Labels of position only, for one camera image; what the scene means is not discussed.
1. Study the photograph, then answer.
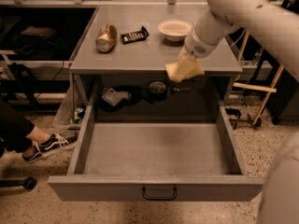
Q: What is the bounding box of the black tape roll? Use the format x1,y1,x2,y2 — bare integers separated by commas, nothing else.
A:
148,80,169,102

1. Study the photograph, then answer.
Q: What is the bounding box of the grey open top drawer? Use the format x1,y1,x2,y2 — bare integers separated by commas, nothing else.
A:
49,107,263,202

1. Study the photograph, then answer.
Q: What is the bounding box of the wooden easel frame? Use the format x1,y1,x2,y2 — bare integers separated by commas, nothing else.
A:
233,30,284,127

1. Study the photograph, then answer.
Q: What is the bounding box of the crumpled chip bag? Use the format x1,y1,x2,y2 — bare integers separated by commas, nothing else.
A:
102,88,131,106

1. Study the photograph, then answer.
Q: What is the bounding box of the black chair caster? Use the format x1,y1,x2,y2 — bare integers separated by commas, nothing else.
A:
0,176,37,190

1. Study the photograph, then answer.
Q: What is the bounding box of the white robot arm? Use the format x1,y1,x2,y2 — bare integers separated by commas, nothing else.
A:
174,0,299,224

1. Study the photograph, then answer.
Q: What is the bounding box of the grey cabinet counter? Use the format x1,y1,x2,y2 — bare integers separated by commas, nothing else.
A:
71,4,241,121

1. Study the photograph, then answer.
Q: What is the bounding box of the yellow sponge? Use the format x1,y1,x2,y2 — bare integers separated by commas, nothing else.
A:
165,57,205,83

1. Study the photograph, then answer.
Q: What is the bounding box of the black drawer handle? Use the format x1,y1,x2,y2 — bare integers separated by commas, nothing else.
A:
141,187,177,201

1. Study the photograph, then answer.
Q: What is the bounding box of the black white sneaker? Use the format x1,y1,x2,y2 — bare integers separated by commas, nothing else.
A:
22,133,77,163

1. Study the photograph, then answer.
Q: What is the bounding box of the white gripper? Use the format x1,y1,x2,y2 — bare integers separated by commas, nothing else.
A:
175,25,219,78

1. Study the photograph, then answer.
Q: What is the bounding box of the white paper bowl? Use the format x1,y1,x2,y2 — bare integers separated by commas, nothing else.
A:
158,20,192,42

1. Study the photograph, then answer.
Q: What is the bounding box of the crushed soda can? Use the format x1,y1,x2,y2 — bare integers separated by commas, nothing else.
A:
95,23,117,52

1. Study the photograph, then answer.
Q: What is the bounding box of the clear plastic bin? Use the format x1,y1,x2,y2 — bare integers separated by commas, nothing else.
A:
53,86,82,136

